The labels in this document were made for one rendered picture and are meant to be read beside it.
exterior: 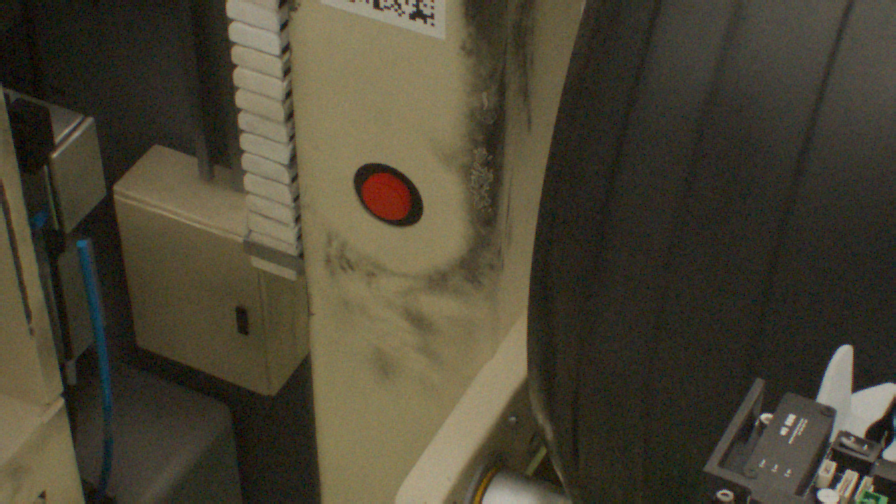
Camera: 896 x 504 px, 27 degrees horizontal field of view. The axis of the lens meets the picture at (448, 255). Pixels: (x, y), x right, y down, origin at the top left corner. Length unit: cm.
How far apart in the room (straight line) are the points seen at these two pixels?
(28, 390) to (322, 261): 20
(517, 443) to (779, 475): 57
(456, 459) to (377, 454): 17
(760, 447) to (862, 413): 12
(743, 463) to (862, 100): 16
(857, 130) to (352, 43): 38
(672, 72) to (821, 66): 6
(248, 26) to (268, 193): 12
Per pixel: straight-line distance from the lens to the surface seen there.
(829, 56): 71
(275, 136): 110
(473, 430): 108
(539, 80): 104
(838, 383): 68
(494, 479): 109
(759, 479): 59
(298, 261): 115
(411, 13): 97
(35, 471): 120
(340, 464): 126
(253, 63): 107
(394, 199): 105
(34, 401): 119
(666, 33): 73
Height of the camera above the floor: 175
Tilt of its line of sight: 43 degrees down
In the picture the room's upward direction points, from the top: straight up
